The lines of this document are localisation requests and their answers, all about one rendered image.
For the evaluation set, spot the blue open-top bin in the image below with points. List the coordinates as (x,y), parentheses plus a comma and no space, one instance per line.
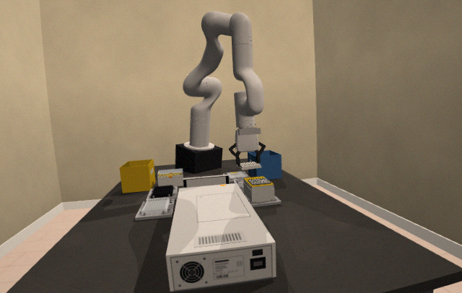
(271,165)

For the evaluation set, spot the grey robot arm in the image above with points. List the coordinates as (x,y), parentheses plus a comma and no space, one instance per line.
(248,103)

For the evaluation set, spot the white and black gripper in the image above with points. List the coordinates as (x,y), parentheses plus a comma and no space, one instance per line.
(246,143)

